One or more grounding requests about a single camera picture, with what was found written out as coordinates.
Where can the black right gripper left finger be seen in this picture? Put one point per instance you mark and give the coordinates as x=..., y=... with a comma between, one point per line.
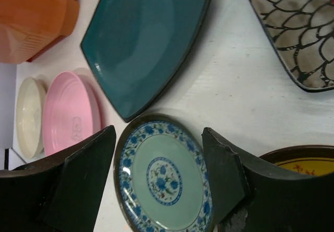
x=60, y=192

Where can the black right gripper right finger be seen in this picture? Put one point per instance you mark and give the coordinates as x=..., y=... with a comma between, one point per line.
x=251, y=194

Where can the yellow patterned round plate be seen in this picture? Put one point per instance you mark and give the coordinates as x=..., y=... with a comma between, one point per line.
x=316, y=160

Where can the pink round plate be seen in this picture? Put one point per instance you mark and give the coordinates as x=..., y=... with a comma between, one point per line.
x=71, y=112

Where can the blue floral round plate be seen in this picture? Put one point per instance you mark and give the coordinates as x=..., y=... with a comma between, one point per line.
x=160, y=177

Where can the cream round plate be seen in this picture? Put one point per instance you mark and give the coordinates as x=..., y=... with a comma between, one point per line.
x=29, y=112

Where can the black floral square plate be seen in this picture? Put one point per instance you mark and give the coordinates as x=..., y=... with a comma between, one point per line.
x=301, y=33

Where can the orange plastic bin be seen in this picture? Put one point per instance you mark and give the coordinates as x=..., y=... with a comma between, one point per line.
x=30, y=27

